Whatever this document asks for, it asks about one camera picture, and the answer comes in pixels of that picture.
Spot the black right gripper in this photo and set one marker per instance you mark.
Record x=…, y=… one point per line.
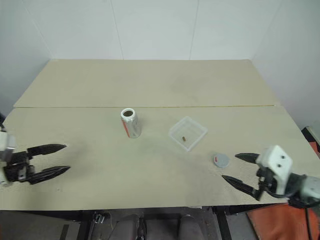
x=266, y=180

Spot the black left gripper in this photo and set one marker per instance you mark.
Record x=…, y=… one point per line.
x=17, y=165

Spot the grey can lid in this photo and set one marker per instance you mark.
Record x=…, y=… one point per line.
x=222, y=161

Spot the silver red can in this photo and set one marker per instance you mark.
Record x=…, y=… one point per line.
x=132, y=127

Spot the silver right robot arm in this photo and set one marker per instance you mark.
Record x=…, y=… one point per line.
x=311, y=186

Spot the clear plastic square tray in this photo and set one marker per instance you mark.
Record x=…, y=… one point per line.
x=193, y=130

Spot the orange fabric sheet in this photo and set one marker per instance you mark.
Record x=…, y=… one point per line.
x=275, y=222

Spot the red object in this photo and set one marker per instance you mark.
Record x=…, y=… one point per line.
x=316, y=148

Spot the small green metal device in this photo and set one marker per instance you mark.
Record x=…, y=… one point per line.
x=99, y=218

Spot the white box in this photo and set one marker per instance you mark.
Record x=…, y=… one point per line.
x=314, y=133

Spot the dark grey rounded shape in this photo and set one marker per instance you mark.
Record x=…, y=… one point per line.
x=190, y=227

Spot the black metal table frame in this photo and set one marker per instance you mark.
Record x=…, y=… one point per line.
x=221, y=222

